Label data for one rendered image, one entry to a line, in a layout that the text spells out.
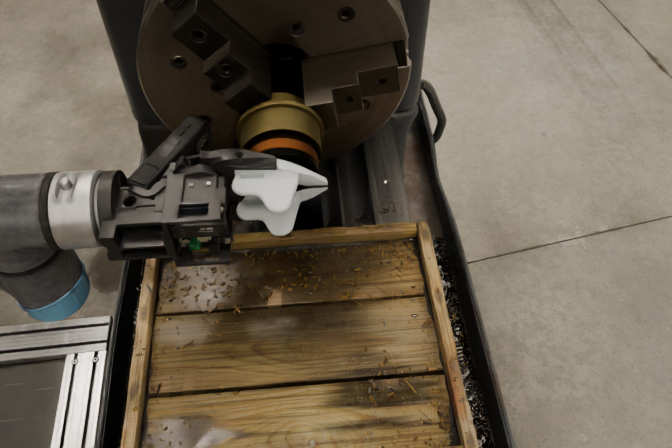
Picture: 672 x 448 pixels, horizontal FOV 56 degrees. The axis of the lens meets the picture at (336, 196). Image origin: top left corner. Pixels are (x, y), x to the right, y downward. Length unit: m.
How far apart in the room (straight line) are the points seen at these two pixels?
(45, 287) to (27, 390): 0.90
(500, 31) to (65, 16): 1.83
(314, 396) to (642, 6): 2.64
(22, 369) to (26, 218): 1.02
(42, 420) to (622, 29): 2.50
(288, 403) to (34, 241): 0.31
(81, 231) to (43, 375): 1.01
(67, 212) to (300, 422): 0.32
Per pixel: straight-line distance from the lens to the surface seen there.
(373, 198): 0.89
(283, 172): 0.60
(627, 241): 2.10
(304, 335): 0.75
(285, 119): 0.63
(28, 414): 1.58
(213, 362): 0.74
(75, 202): 0.61
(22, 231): 0.64
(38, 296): 0.72
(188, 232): 0.58
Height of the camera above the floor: 1.55
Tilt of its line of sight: 50 degrees down
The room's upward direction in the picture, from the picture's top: straight up
